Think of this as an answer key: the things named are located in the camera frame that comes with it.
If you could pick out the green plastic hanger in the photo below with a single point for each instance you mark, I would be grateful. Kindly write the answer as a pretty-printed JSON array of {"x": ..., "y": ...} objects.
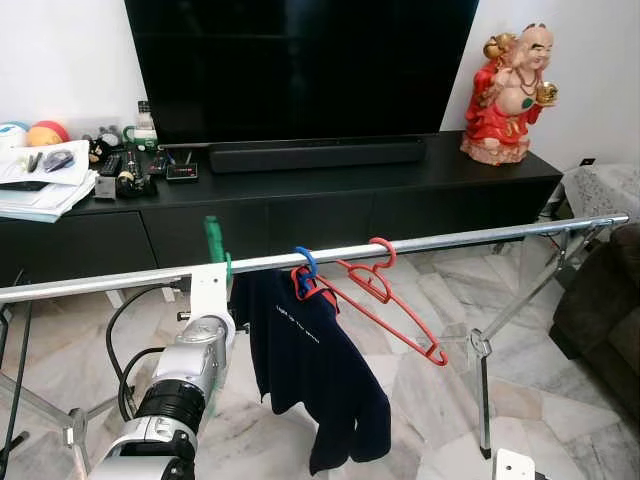
[{"x": 213, "y": 238}]

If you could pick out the small black box red display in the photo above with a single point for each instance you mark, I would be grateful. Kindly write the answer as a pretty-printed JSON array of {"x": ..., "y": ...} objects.
[{"x": 181, "y": 171}]

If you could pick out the red plastic hanger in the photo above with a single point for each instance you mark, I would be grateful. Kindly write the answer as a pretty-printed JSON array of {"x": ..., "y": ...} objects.
[{"x": 393, "y": 255}]

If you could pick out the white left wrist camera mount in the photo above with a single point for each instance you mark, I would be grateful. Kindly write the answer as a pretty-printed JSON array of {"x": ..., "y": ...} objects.
[{"x": 210, "y": 290}]

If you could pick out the red laughing Buddha statue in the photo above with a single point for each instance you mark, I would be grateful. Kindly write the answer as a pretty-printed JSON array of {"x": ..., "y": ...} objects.
[{"x": 505, "y": 110}]

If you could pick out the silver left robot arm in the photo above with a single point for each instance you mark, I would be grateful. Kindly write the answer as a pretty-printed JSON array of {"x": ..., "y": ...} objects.
[{"x": 195, "y": 355}]

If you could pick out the black soundbar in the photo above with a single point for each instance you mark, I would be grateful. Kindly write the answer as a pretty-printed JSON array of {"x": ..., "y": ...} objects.
[{"x": 320, "y": 155}]

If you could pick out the blue plastic hanger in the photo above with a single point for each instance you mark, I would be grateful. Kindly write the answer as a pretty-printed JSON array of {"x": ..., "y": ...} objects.
[{"x": 312, "y": 262}]

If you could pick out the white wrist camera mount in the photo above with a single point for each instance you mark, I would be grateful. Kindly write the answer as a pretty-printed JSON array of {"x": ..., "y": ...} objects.
[
  {"x": 512, "y": 466},
  {"x": 210, "y": 290}
]

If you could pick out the black television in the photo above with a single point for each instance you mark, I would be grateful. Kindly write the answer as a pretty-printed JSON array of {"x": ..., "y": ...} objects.
[{"x": 300, "y": 70}]

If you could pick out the black wall plug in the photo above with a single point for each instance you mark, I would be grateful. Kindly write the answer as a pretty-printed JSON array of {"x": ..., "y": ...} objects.
[{"x": 587, "y": 161}]

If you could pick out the black tape dispenser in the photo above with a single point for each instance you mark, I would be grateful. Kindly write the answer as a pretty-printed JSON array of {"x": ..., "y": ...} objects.
[{"x": 130, "y": 183}]

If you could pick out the side table with lace cloth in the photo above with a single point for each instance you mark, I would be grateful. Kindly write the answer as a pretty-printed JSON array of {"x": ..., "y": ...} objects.
[{"x": 600, "y": 185}]

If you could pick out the clear bottle with black cap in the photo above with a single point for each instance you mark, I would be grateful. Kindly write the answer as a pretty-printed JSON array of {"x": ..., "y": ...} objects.
[{"x": 146, "y": 120}]

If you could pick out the black TV console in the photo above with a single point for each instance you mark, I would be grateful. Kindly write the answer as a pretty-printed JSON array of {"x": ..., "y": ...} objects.
[{"x": 350, "y": 205}]

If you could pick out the black computer mouse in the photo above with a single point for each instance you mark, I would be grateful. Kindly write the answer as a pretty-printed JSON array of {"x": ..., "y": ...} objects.
[{"x": 58, "y": 161}]

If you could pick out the orange round plush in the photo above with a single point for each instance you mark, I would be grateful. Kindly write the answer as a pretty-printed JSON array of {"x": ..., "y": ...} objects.
[{"x": 48, "y": 134}]

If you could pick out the small grey box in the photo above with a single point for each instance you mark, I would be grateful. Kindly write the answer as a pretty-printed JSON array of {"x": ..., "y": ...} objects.
[{"x": 106, "y": 188}]

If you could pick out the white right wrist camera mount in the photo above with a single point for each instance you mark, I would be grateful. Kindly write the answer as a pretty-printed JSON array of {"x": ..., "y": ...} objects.
[{"x": 512, "y": 466}]

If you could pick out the dark brown fabric sofa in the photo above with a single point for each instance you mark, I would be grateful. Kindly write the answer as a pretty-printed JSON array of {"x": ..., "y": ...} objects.
[{"x": 600, "y": 310}]

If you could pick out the white and blue round plush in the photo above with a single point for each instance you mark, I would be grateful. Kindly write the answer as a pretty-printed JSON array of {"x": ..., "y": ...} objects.
[{"x": 14, "y": 136}]

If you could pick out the stack of white papers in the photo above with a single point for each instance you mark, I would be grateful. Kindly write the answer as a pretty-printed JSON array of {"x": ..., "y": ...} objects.
[{"x": 40, "y": 190}]

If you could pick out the silver metal clothes rack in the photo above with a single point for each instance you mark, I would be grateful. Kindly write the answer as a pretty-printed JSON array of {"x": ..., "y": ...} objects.
[{"x": 450, "y": 238}]

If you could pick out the navy polo shirt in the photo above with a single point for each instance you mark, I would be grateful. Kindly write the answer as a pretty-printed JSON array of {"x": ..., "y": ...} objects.
[{"x": 310, "y": 370}]

